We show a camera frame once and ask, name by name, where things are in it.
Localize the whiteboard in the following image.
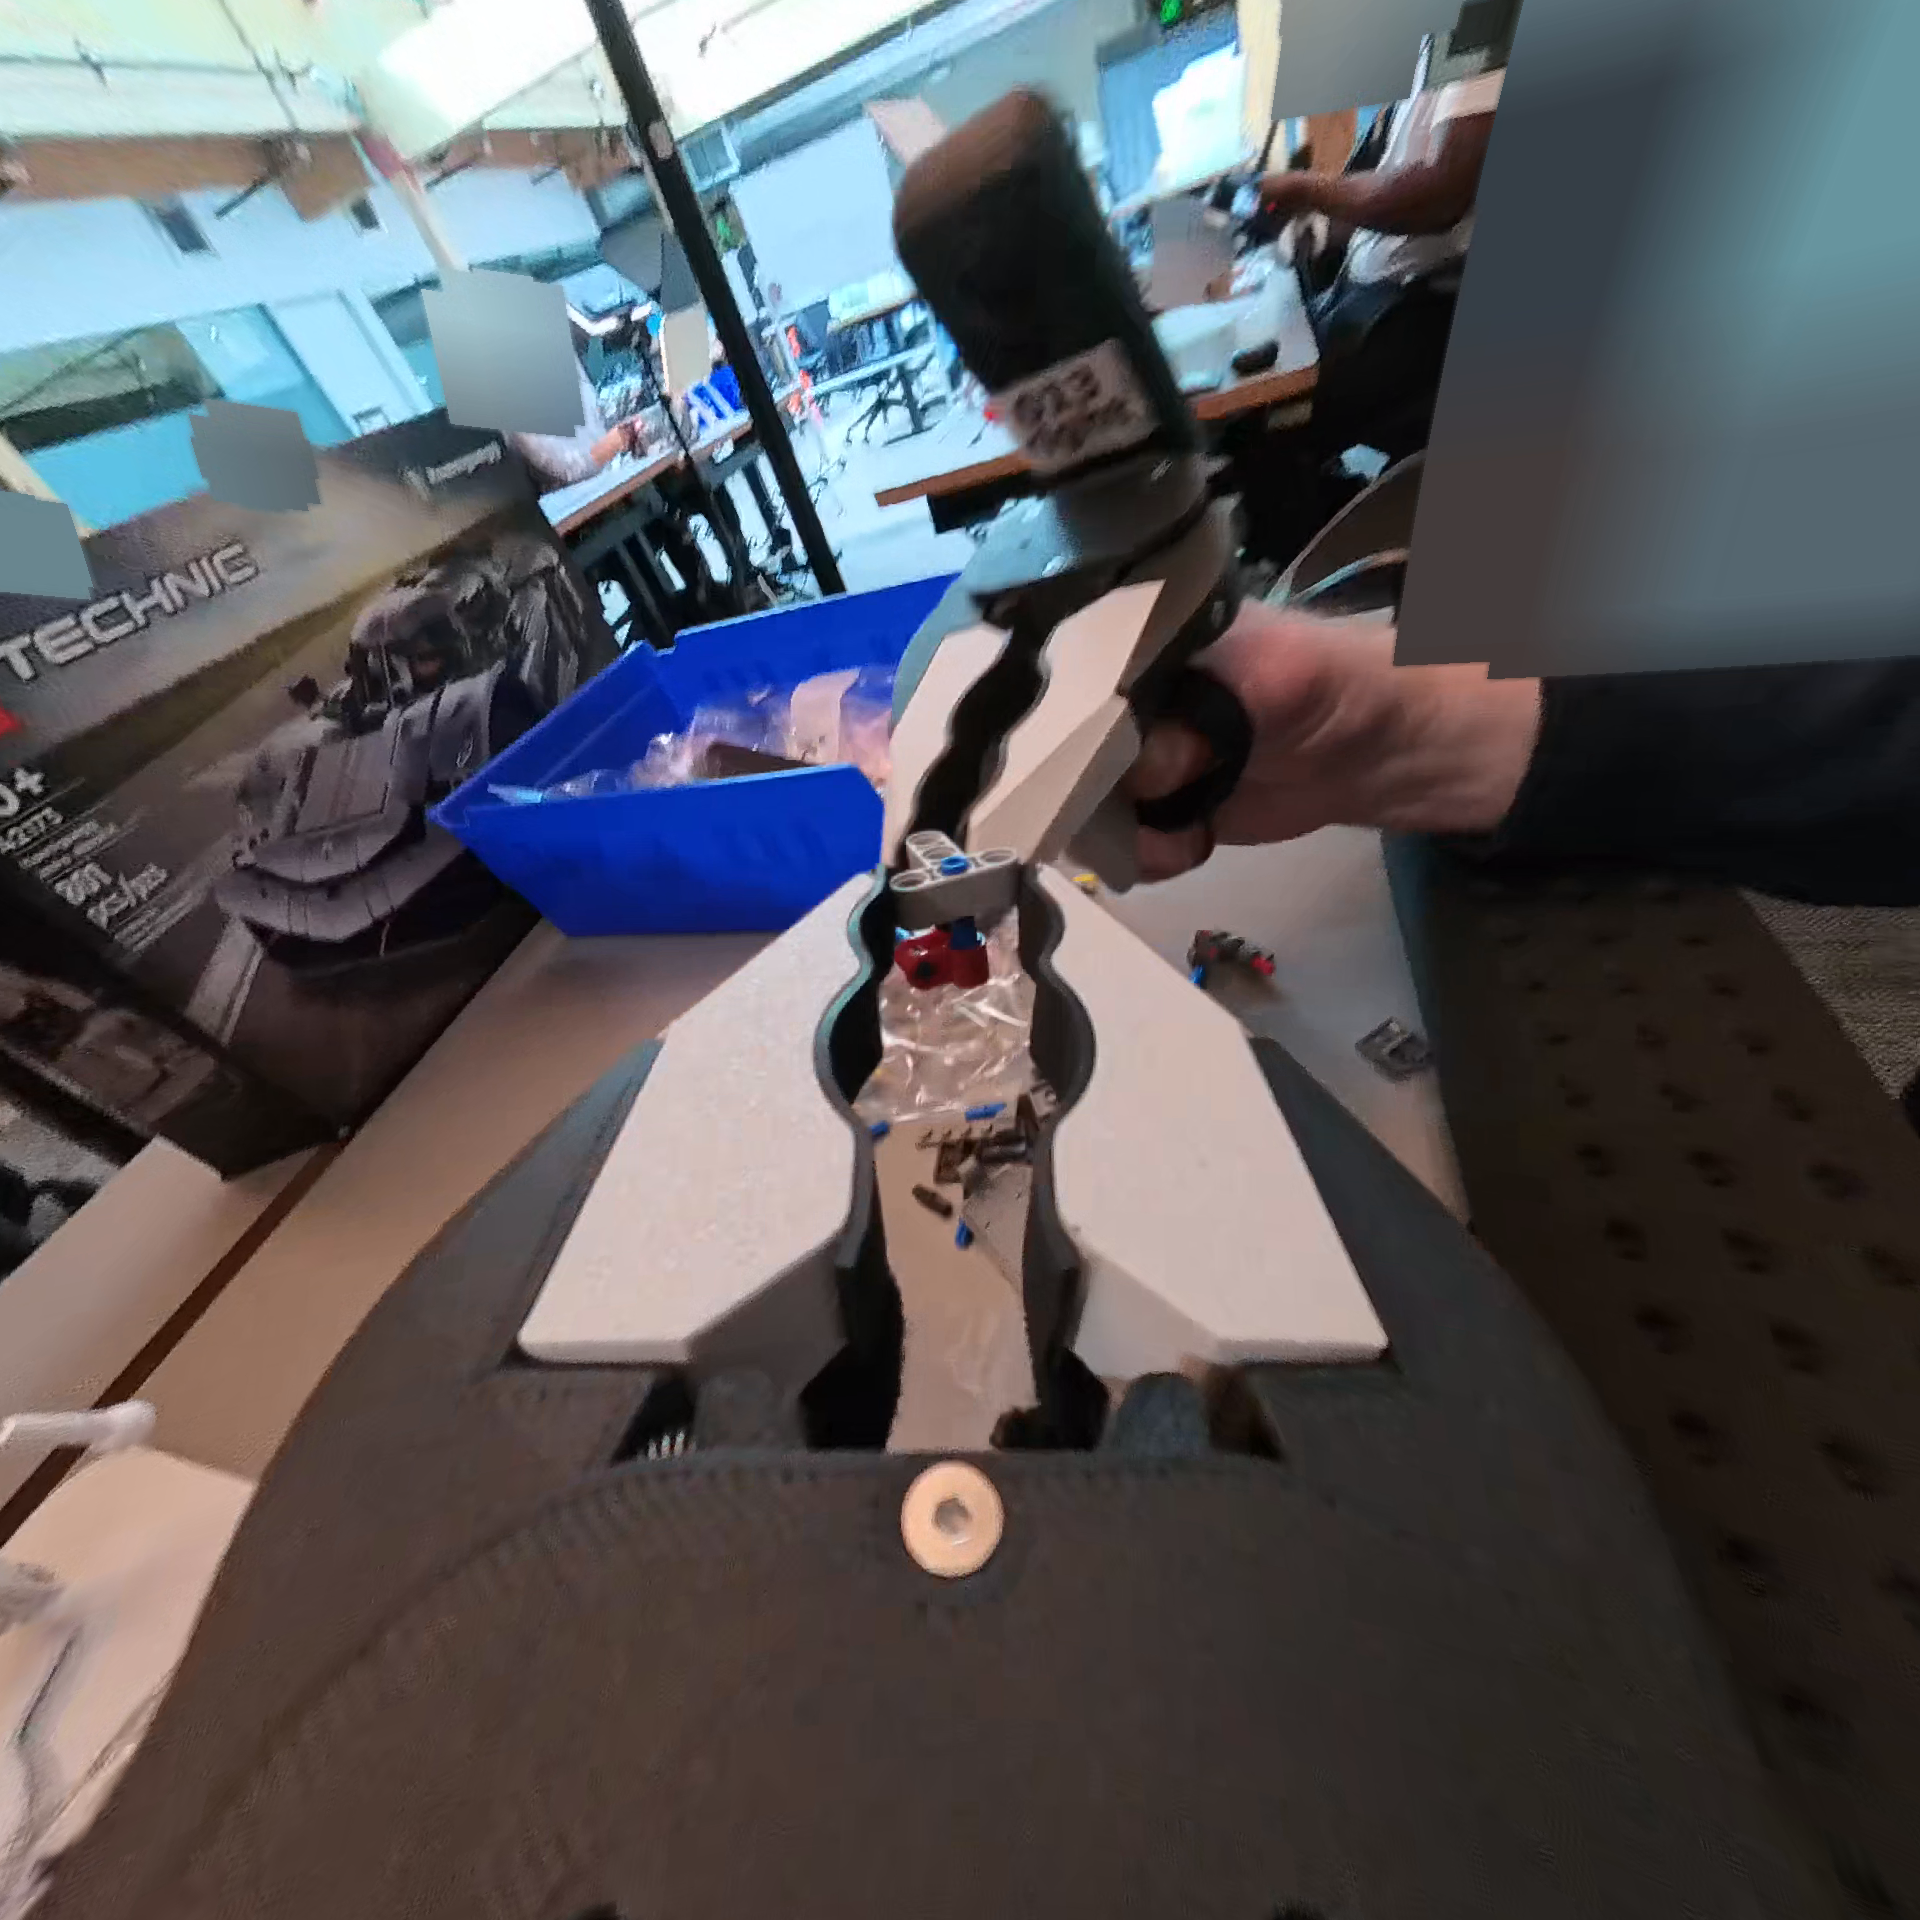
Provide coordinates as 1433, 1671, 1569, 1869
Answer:
730, 110, 940, 303

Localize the clear bag in bin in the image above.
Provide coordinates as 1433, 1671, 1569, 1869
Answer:
540, 668, 903, 804

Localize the black metal pole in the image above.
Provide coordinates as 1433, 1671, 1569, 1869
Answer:
583, 0, 849, 602

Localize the person's right forearm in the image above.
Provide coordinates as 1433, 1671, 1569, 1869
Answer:
1478, 661, 1920, 908

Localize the person's right hand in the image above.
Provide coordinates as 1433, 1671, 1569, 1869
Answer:
1124, 603, 1546, 887

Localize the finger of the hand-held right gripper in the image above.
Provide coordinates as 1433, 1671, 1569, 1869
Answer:
882, 573, 1050, 877
961, 581, 1176, 897

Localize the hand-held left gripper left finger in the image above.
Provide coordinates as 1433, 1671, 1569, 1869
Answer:
518, 874, 903, 1434

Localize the pile of lego pieces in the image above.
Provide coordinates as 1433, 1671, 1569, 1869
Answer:
861, 931, 1433, 1255

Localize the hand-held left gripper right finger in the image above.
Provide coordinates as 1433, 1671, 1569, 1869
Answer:
1021, 867, 1390, 1434

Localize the grey office chair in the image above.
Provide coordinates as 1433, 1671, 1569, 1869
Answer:
1275, 449, 1426, 618

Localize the black perforated board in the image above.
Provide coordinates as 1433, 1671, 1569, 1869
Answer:
1387, 838, 1920, 1920

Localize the blue plastic bin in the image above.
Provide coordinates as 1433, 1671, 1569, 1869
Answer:
425, 571, 962, 940

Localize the black lego set box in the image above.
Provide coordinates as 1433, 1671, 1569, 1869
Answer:
0, 436, 623, 1179

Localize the light grey red lego subassembly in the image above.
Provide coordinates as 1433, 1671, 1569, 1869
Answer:
888, 828, 1036, 992

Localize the small clear zip bag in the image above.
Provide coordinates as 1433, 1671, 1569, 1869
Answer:
867, 952, 1050, 1116

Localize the wooden table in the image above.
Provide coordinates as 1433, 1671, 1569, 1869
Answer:
877, 351, 1322, 513

